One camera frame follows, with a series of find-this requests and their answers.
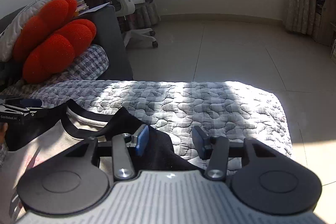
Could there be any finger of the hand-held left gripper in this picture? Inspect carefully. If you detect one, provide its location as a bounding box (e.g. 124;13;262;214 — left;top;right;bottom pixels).
0;106;51;118
0;95;43;109

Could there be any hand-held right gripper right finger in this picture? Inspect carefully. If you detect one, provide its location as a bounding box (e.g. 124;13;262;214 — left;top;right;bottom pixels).
192;126;289;182

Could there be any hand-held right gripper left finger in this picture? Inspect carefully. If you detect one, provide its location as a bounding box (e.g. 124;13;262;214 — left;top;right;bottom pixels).
63;124;150;181

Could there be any cream shirt with black sleeves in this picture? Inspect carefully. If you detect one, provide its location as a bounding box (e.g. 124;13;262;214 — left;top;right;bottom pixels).
0;99;205;224

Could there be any person's left hand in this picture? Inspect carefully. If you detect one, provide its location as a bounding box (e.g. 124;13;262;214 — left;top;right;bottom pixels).
0;123;9;145

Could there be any grey plaid quilted blanket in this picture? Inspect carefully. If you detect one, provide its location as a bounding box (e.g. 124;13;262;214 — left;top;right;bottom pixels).
0;44;294;180

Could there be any red flower-shaped cushion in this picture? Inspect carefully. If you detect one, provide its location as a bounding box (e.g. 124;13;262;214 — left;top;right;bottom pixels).
13;0;97;84

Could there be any white printed pillow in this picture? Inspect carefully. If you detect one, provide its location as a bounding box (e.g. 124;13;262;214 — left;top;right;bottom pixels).
0;0;57;62

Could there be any white paper sheet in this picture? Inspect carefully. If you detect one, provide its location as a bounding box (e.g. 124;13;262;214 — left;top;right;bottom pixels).
78;2;112;15

